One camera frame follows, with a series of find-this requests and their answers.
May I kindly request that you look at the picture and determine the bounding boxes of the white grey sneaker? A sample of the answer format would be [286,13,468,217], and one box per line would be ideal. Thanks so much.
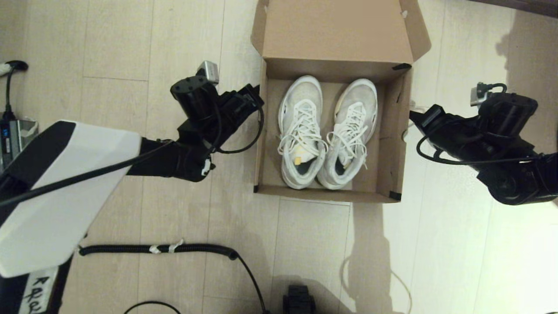
[316,78,378,190]

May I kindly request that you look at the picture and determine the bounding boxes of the white sneaker with black logo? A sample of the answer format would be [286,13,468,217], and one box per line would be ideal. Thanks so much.
[278,75,328,190]

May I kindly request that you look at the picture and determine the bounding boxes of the brown cardboard shoe box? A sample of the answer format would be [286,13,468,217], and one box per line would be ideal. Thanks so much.
[251,0,432,204]

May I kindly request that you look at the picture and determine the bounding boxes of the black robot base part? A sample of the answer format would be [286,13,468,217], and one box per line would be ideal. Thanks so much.
[282,285,315,314]

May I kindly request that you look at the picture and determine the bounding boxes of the grey power supply box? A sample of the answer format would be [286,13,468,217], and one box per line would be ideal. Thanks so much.
[0,118,39,173]

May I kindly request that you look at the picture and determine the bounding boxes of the dark wooden furniture edge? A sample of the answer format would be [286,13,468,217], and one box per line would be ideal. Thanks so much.
[469,0,558,18]

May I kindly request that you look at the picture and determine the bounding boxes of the white tape strip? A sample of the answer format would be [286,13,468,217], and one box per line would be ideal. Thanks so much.
[150,239,184,254]

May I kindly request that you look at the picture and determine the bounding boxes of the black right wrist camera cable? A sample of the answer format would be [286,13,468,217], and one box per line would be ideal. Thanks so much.
[416,83,543,166]

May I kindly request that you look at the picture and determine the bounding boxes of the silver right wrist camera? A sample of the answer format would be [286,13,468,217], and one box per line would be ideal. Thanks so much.
[470,83,493,106]

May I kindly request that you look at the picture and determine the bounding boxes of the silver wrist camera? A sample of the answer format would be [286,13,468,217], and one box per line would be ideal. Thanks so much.
[196,61,219,84]
[470,83,493,106]

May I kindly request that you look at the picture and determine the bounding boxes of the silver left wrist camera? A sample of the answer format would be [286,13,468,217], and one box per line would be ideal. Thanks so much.
[196,61,219,84]

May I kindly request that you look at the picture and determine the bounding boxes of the black coiled floor cable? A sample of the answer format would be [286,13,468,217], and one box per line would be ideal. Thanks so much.
[78,239,270,314]

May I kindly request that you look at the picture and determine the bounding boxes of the thin black cable loop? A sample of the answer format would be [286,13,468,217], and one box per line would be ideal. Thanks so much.
[124,301,181,314]

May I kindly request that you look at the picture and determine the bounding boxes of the black power plug cable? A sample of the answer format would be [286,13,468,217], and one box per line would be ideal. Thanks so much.
[0,60,29,120]

